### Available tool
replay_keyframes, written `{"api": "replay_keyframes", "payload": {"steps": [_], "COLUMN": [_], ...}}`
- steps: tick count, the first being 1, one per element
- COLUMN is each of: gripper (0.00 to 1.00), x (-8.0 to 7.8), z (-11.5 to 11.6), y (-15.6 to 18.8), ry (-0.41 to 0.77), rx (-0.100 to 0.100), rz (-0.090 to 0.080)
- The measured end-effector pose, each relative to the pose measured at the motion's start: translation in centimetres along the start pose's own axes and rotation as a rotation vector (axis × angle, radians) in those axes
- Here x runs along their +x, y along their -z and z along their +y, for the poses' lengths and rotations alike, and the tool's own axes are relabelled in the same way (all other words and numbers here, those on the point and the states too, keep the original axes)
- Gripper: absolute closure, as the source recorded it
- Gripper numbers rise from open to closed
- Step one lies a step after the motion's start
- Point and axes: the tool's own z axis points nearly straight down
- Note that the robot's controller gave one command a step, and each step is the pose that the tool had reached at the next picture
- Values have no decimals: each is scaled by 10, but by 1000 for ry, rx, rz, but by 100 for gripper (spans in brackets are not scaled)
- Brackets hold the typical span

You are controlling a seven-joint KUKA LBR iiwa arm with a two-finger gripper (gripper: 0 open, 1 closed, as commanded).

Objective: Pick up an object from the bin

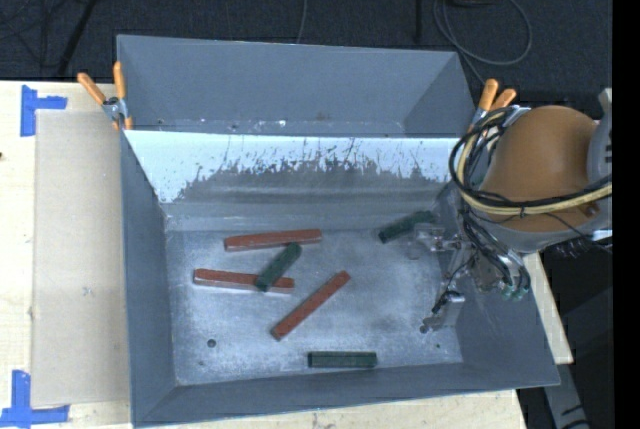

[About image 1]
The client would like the grey metal bin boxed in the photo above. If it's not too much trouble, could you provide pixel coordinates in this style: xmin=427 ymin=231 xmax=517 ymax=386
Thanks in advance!
xmin=115 ymin=34 xmax=562 ymax=429

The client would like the pale flat board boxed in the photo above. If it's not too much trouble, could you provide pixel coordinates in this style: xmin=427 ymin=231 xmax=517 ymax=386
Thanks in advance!
xmin=29 ymin=108 xmax=133 ymax=409

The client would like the dark green flat block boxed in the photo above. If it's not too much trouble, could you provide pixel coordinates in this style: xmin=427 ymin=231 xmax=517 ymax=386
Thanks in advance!
xmin=254 ymin=241 xmax=304 ymax=293
xmin=377 ymin=209 xmax=438 ymax=245
xmin=306 ymin=350 xmax=379 ymax=370

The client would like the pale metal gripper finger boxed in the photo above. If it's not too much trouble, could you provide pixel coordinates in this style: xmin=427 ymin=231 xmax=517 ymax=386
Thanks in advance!
xmin=406 ymin=222 xmax=461 ymax=261
xmin=419 ymin=290 xmax=467 ymax=334

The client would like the red-brown flat block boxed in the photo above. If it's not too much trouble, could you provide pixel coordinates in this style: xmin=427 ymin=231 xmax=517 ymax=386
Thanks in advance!
xmin=192 ymin=267 xmax=296 ymax=295
xmin=223 ymin=228 xmax=324 ymax=254
xmin=270 ymin=270 xmax=352 ymax=343

